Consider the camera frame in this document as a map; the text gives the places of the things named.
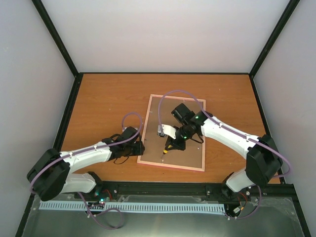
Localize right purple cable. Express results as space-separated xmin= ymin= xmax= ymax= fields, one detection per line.
xmin=158 ymin=89 xmax=294 ymax=221

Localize light blue slotted cable duct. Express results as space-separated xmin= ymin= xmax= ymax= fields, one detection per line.
xmin=38 ymin=200 xmax=225 ymax=215

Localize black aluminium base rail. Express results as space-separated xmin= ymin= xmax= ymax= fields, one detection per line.
xmin=82 ymin=181 xmax=298 ymax=203

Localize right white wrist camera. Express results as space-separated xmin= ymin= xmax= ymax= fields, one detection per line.
xmin=157 ymin=124 xmax=177 ymax=139

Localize black corner post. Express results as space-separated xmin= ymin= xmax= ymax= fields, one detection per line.
xmin=31 ymin=0 xmax=80 ymax=79
xmin=248 ymin=0 xmax=301 ymax=77

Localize pink picture frame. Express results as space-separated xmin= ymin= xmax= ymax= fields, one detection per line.
xmin=137 ymin=94 xmax=206 ymax=172

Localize left black corner post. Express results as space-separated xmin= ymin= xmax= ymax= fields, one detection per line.
xmin=31 ymin=0 xmax=80 ymax=79

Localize small green lit circuit board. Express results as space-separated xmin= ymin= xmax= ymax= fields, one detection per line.
xmin=97 ymin=195 xmax=112 ymax=204

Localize right black corner post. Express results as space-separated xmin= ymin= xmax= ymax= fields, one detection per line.
xmin=248 ymin=0 xmax=301 ymax=77

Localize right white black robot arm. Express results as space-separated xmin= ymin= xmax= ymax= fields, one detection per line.
xmin=159 ymin=103 xmax=283 ymax=200

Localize yellow handled screwdriver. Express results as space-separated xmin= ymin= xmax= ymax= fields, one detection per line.
xmin=161 ymin=150 xmax=168 ymax=159

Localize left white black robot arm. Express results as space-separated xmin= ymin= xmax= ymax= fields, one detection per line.
xmin=27 ymin=126 xmax=145 ymax=201

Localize steel front plate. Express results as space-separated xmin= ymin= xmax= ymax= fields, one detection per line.
xmin=16 ymin=197 xmax=311 ymax=237

